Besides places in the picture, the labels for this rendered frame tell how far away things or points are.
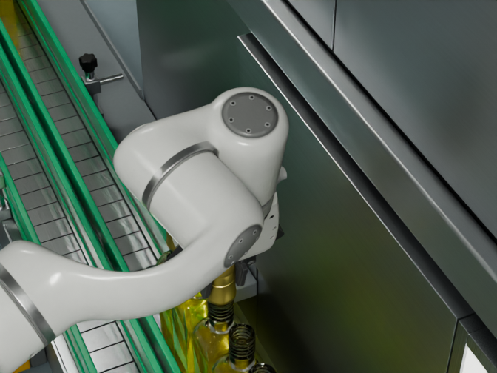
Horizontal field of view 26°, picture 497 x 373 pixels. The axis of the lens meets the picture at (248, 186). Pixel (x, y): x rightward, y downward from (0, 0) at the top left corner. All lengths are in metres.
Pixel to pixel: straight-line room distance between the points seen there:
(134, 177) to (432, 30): 0.28
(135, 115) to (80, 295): 1.01
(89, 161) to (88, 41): 0.34
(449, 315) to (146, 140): 0.31
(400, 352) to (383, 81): 0.27
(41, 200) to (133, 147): 0.82
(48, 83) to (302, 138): 0.87
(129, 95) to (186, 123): 0.98
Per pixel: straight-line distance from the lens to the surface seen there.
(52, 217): 1.69
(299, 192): 1.21
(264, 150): 0.92
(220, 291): 1.17
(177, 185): 0.89
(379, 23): 1.00
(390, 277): 1.06
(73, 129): 1.84
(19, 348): 0.87
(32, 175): 1.76
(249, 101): 0.94
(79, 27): 2.08
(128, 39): 2.26
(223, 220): 0.87
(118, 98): 1.89
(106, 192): 1.71
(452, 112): 0.92
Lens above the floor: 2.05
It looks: 43 degrees down
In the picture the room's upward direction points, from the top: straight up
